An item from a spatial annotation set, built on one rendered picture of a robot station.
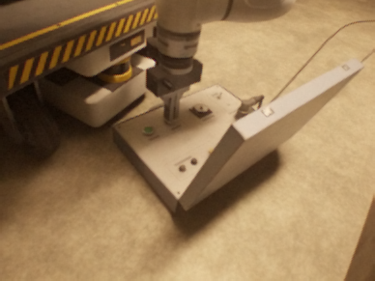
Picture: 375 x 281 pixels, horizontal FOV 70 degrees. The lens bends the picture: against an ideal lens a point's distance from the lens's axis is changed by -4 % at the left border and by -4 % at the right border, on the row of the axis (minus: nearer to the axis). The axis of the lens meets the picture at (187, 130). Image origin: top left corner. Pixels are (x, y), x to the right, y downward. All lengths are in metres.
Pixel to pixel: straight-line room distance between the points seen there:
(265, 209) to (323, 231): 0.14
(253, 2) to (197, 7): 0.11
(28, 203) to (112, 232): 0.20
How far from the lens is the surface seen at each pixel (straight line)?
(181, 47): 0.56
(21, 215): 0.67
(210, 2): 0.54
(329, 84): 0.52
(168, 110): 0.69
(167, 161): 0.64
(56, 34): 0.55
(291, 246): 0.66
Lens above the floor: 0.54
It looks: 43 degrees down
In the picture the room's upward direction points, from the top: 9 degrees clockwise
